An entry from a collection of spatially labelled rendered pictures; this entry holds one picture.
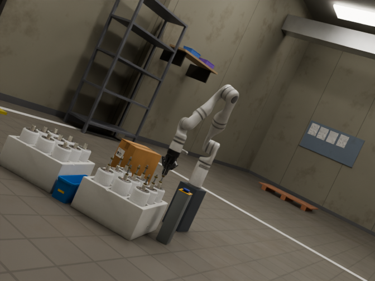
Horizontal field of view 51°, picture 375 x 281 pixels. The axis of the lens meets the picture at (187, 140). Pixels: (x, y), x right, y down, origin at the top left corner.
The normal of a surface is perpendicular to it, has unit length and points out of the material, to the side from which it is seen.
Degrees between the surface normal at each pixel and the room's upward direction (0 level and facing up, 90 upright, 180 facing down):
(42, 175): 90
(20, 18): 90
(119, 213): 90
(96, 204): 90
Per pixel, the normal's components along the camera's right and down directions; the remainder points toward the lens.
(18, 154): -0.24, -0.05
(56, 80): 0.76, 0.38
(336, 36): -0.50, -0.18
